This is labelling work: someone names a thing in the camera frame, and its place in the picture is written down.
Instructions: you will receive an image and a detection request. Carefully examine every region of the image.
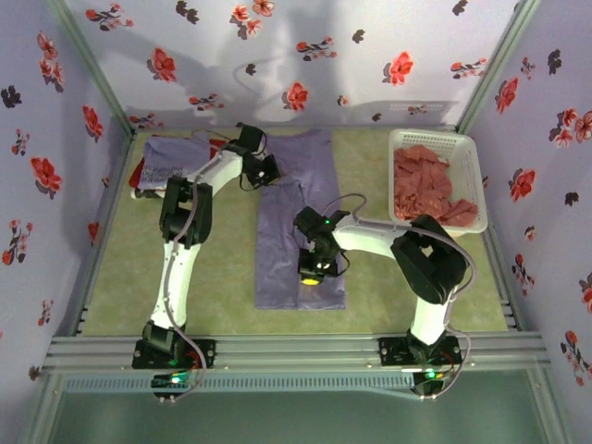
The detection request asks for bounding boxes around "plain purple t-shirt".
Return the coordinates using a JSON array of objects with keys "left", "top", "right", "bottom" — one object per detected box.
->
[{"left": 253, "top": 128, "right": 348, "bottom": 311}]

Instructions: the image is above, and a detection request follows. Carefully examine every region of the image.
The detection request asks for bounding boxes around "purple t-shirt with white print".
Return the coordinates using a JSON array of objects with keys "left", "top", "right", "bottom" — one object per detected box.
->
[{"left": 141, "top": 136, "right": 218, "bottom": 193}]

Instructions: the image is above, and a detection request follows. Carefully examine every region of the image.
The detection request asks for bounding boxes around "pink crumpled t-shirt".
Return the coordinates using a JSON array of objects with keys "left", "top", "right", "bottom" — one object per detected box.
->
[{"left": 392, "top": 144, "right": 480, "bottom": 228}]

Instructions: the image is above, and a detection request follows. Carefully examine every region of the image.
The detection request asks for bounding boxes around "red folded t-shirt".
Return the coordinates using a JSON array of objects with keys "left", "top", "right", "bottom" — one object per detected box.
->
[{"left": 128, "top": 133, "right": 228, "bottom": 195}]

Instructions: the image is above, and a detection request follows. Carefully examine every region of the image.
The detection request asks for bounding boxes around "control board with green light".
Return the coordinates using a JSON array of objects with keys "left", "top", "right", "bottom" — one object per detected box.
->
[
  {"left": 410, "top": 367, "right": 453, "bottom": 401},
  {"left": 151, "top": 371, "right": 194, "bottom": 402}
]

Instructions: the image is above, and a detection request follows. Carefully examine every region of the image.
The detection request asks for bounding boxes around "white plastic basket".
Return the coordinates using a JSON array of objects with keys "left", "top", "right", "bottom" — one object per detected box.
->
[{"left": 387, "top": 129, "right": 489, "bottom": 235}]

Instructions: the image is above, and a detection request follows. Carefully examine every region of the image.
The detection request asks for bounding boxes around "long aluminium mounting rail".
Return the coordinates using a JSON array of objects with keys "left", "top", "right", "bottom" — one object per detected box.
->
[{"left": 43, "top": 332, "right": 551, "bottom": 372}]

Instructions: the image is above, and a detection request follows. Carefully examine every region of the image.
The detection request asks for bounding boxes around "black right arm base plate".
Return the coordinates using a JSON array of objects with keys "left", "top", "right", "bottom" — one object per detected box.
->
[{"left": 377, "top": 336, "right": 463, "bottom": 369}]

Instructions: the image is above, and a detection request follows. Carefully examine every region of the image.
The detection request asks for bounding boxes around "grey slotted cable duct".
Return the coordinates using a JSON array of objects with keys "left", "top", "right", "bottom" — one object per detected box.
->
[{"left": 62, "top": 374, "right": 416, "bottom": 395}]

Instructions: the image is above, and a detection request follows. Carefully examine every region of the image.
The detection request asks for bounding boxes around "thin aluminium wall bar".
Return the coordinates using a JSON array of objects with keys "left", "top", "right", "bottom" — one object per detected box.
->
[{"left": 133, "top": 121, "right": 459, "bottom": 131}]

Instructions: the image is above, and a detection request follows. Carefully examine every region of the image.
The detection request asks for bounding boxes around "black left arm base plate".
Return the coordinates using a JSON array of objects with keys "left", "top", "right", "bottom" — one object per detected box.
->
[{"left": 131, "top": 339, "right": 217, "bottom": 371}]

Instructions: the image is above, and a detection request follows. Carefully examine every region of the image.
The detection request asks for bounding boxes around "aluminium side rail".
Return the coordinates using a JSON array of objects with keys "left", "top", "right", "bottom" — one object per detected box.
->
[
  {"left": 68, "top": 133, "right": 136, "bottom": 335},
  {"left": 462, "top": 133, "right": 524, "bottom": 332}
]

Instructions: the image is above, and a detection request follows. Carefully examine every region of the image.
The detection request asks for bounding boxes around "aluminium corner post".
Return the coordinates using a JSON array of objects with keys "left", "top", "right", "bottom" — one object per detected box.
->
[
  {"left": 455, "top": 0, "right": 541, "bottom": 136},
  {"left": 45, "top": 0, "right": 136, "bottom": 136}
]

